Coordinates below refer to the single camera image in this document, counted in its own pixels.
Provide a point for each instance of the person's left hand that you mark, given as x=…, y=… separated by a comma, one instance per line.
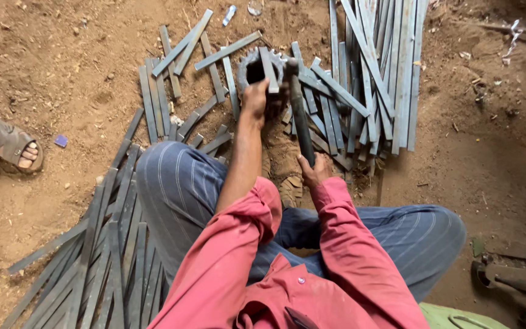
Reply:
x=254, y=101

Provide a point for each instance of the person's right hand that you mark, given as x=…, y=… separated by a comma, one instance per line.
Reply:
x=317, y=173

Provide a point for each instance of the person's left fingers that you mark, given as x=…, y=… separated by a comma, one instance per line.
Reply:
x=275, y=97

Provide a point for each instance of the dark metal hammer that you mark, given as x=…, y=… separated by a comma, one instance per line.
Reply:
x=300, y=114

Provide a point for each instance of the short grey metal strip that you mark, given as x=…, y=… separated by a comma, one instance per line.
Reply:
x=268, y=66

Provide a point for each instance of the scattered short metal strips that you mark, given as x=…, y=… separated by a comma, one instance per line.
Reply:
x=190, y=68

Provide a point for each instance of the clear plastic scrap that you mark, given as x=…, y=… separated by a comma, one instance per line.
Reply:
x=254, y=7

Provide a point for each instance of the white and blue wrapper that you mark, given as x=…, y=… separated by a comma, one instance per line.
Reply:
x=229, y=14

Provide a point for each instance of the tan treaded sandal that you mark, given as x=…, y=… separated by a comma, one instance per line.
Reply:
x=291, y=191

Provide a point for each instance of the heap of long metal strips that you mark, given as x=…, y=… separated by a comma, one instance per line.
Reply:
x=381, y=68

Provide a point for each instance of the blue striped trousers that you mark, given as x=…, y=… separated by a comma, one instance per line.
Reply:
x=181, y=192

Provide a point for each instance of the red shirt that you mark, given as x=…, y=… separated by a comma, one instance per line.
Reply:
x=263, y=274

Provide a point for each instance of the small blue scrap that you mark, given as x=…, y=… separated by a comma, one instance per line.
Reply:
x=60, y=140

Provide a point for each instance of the pile of dark metal strips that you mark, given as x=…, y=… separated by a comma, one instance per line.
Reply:
x=103, y=256

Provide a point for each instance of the white plastic shred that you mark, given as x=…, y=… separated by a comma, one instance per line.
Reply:
x=514, y=36

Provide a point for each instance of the thin rusty metal rod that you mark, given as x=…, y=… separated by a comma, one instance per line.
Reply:
x=514, y=29

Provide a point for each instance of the brown leather sandal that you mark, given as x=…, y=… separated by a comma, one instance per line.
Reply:
x=5, y=141

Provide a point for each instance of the green metal container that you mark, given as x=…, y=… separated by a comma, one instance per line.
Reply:
x=454, y=317

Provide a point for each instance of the rusty metal machine part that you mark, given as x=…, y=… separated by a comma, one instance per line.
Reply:
x=514, y=283

